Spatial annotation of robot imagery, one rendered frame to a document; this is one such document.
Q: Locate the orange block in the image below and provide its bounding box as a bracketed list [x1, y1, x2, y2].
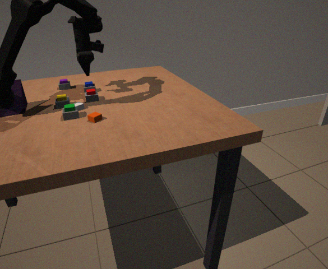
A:
[87, 112, 103, 123]

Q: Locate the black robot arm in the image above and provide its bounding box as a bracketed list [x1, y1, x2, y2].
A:
[0, 0, 103, 108]

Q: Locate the green button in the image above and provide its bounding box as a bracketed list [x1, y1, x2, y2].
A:
[62, 104, 79, 120]

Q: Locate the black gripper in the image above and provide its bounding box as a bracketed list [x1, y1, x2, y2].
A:
[75, 35, 94, 76]

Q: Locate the yellow button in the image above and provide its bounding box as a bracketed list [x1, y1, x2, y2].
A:
[55, 94, 70, 109]

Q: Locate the blue button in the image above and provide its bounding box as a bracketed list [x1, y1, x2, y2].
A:
[83, 81, 96, 92]

